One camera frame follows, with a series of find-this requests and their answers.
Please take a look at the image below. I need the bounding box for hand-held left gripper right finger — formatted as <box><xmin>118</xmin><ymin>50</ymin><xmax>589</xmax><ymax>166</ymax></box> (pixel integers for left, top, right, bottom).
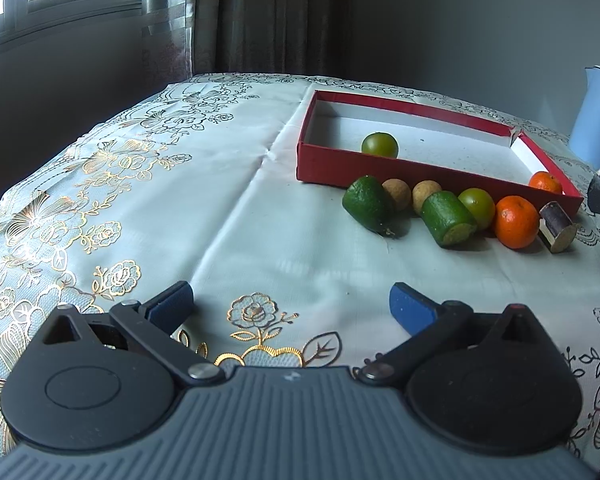
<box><xmin>357</xmin><ymin>282</ymin><xmax>563</xmax><ymax>389</ymax></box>

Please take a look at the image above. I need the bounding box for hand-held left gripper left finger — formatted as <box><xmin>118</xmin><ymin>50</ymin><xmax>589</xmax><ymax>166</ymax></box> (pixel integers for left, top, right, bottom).
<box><xmin>40</xmin><ymin>280</ymin><xmax>227</xmax><ymax>389</ymax></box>

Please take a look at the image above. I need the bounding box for purple sugarcane piece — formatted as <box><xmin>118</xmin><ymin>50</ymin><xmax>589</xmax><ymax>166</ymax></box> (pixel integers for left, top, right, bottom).
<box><xmin>538</xmin><ymin>201</ymin><xmax>580</xmax><ymax>254</ymax></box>

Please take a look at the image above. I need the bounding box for large orange mandarin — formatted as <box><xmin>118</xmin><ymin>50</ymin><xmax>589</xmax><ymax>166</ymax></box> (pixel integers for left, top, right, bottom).
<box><xmin>495</xmin><ymin>195</ymin><xmax>541</xmax><ymax>250</ymax></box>

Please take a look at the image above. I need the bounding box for blunt green fruit half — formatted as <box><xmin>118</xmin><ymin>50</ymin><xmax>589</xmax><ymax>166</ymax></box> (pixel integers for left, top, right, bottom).
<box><xmin>421</xmin><ymin>191</ymin><xmax>479</xmax><ymax>248</ymax></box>

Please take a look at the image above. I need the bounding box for pointed green fruit half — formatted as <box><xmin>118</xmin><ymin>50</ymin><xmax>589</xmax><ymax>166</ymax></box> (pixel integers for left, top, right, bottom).
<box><xmin>342</xmin><ymin>175</ymin><xmax>397</xmax><ymax>237</ymax></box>

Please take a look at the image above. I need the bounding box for green citrus fruit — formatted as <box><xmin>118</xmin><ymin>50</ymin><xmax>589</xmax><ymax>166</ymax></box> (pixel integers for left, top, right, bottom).
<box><xmin>457</xmin><ymin>187</ymin><xmax>496</xmax><ymax>231</ymax></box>
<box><xmin>361</xmin><ymin>131</ymin><xmax>399</xmax><ymax>159</ymax></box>

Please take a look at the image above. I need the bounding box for red cardboard box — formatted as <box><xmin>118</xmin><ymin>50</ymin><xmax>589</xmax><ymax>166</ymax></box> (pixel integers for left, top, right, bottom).
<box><xmin>296</xmin><ymin>90</ymin><xmax>585</xmax><ymax>217</ymax></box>

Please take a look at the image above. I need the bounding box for small orange mandarin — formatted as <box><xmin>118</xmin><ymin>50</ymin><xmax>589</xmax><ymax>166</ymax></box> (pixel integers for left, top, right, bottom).
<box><xmin>528</xmin><ymin>171</ymin><xmax>564</xmax><ymax>194</ymax></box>

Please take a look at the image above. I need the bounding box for blue kettle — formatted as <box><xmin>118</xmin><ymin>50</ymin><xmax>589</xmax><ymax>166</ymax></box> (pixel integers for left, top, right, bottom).
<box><xmin>567</xmin><ymin>65</ymin><xmax>600</xmax><ymax>168</ymax></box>

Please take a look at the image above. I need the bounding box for brown longan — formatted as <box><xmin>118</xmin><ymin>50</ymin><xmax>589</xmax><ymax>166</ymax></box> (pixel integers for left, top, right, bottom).
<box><xmin>382</xmin><ymin>179</ymin><xmax>412</xmax><ymax>212</ymax></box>
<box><xmin>412</xmin><ymin>180</ymin><xmax>443</xmax><ymax>216</ymax></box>

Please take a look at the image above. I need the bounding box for grey sheer curtain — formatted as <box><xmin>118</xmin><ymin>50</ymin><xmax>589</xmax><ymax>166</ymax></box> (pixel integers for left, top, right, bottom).
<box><xmin>140</xmin><ymin>0</ymin><xmax>203</xmax><ymax>83</ymax></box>

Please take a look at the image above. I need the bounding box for dark curtain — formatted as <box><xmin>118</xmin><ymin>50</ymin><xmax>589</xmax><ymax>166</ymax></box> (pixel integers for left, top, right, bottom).
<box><xmin>194</xmin><ymin>0</ymin><xmax>353</xmax><ymax>80</ymax></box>

